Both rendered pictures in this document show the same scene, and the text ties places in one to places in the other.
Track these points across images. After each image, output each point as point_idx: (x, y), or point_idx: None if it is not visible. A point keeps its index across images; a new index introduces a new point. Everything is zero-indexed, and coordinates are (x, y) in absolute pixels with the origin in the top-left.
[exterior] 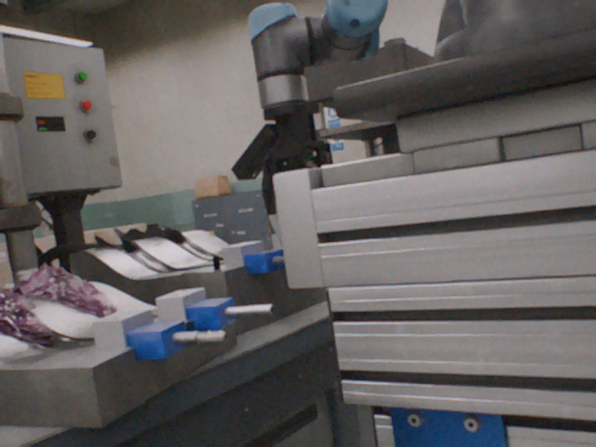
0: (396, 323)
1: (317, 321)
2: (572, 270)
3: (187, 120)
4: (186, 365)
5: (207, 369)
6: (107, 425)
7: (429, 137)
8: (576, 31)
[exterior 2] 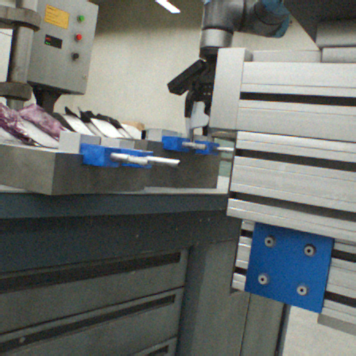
0: (281, 163)
1: (199, 193)
2: None
3: (129, 82)
4: (110, 184)
5: (123, 193)
6: (52, 201)
7: (339, 37)
8: None
